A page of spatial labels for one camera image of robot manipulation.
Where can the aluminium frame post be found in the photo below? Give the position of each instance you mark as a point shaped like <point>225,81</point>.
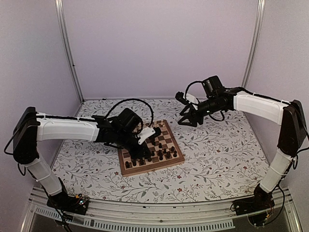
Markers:
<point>65,38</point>
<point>258,21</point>

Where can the floral patterned table mat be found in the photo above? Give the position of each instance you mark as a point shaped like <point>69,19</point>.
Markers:
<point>222,160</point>

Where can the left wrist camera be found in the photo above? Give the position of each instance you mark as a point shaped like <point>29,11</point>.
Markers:
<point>147,133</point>

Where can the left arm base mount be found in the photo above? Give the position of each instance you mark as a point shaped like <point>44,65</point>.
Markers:
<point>74,204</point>

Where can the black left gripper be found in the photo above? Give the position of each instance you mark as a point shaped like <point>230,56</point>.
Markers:
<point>138,154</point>

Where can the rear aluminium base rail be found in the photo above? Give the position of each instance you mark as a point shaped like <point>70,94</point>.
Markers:
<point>142,98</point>

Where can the right aluminium frame post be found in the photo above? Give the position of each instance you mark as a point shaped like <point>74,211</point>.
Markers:
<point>258,21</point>

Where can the wooden chess board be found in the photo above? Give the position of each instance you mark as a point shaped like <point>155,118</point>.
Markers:
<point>167,140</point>

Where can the front aluminium slotted rail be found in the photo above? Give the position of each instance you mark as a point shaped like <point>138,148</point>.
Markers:
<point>206,216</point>

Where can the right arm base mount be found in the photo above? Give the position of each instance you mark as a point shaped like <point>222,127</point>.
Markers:
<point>258,208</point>

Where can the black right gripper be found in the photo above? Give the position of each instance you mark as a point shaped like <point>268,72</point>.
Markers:
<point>191,115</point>

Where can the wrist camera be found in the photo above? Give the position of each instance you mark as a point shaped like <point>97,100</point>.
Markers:
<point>186,98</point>
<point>147,133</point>

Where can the left aluminium frame post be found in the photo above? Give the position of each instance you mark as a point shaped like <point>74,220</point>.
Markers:
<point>65,38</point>

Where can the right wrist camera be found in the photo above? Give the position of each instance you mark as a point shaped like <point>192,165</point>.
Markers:
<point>186,98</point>

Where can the dark chess piece corner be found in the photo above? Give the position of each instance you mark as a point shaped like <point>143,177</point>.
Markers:
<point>173,151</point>

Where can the row of white chess pieces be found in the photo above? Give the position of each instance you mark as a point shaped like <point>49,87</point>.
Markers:
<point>161,124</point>

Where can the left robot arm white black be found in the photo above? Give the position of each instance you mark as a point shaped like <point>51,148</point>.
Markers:
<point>33,127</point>

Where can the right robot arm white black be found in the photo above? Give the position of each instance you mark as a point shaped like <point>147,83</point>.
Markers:
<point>288,115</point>

